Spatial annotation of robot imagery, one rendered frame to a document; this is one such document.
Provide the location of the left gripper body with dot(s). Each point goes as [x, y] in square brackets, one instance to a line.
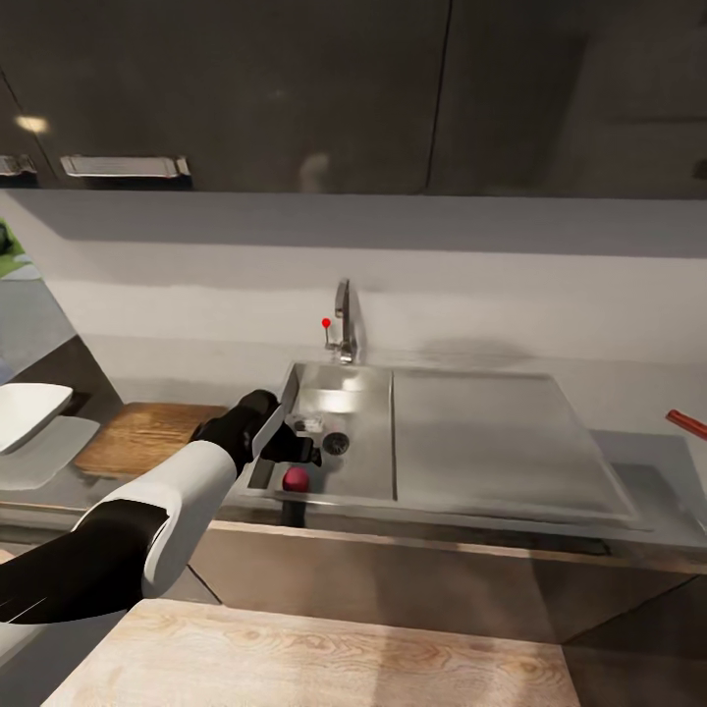
[295, 449]

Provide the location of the drop in sink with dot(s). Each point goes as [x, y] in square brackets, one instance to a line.
[451, 441]

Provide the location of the cutting board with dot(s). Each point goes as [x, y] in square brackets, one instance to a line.
[141, 436]

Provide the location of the dishwasher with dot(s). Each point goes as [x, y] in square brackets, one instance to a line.
[22, 530]

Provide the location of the vidalia onion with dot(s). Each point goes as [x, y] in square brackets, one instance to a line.
[296, 480]

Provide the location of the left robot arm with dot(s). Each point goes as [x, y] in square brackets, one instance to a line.
[60, 600]

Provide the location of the fixed window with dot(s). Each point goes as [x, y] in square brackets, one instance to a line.
[32, 322]

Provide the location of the bowl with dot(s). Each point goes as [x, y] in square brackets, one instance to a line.
[26, 409]

